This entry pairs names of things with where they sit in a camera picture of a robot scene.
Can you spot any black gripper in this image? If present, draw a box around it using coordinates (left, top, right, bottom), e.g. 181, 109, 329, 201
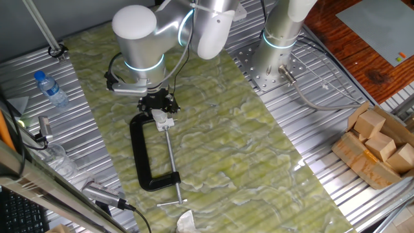
137, 89, 180, 117

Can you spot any white light bulb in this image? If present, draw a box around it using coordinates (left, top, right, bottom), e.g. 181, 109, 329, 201
151, 109, 168, 123

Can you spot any black C-clamp with steel screw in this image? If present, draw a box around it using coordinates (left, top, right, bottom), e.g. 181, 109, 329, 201
129, 112, 188, 208

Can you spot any green marble pattern mat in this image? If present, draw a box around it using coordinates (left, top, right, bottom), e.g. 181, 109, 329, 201
63, 19, 356, 233

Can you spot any water bottle with blue cap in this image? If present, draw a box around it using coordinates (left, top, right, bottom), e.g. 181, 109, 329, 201
33, 70, 71, 109

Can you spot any crumpled white tissue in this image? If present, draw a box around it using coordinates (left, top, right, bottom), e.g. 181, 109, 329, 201
176, 209, 201, 233

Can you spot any white power strip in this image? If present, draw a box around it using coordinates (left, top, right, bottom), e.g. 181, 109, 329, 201
232, 1, 248, 23

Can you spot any grey paper sheet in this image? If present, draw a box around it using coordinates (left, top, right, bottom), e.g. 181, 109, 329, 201
6, 95, 30, 117

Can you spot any slanted aluminium pole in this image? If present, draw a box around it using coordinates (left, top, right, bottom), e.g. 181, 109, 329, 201
21, 0, 69, 64

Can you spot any orange stick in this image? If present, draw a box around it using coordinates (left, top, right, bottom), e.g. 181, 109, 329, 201
0, 109, 16, 151

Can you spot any small cardboard box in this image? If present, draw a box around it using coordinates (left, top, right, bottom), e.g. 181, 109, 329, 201
45, 223, 71, 233

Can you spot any black keyboard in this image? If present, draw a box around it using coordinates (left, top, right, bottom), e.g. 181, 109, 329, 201
0, 187, 51, 233

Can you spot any brown wooden table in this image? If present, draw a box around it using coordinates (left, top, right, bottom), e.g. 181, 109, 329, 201
303, 0, 414, 105

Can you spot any small light wooden block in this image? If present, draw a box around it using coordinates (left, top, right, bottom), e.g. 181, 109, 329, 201
352, 129, 368, 143

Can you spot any large cardboard box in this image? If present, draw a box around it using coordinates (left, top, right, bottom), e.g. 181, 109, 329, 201
331, 100, 414, 190

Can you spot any grey flat board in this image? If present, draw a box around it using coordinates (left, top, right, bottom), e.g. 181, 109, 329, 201
335, 0, 414, 68

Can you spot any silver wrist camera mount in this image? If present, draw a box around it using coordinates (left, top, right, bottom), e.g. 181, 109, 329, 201
103, 71, 149, 97

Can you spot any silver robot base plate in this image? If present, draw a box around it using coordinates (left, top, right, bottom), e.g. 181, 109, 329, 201
231, 40, 305, 93

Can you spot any silver depth camera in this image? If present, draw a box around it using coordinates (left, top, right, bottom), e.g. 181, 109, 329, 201
81, 181, 129, 211
34, 115, 54, 143

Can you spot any black camera cable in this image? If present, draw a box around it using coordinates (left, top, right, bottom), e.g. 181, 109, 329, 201
0, 93, 49, 175
124, 203, 153, 233

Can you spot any black strap ring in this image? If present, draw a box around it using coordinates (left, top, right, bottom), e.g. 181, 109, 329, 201
48, 44, 69, 59

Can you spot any aluminium frame beam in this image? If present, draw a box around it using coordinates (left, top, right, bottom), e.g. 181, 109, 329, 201
0, 139, 130, 233

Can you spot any thick grey robot cable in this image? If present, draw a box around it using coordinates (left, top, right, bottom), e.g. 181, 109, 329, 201
278, 64, 362, 112

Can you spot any thin white cable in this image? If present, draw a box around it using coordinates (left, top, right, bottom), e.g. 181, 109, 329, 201
290, 51, 358, 105

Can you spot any thin black base cable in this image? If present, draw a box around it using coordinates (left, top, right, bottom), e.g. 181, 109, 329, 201
296, 37, 376, 105

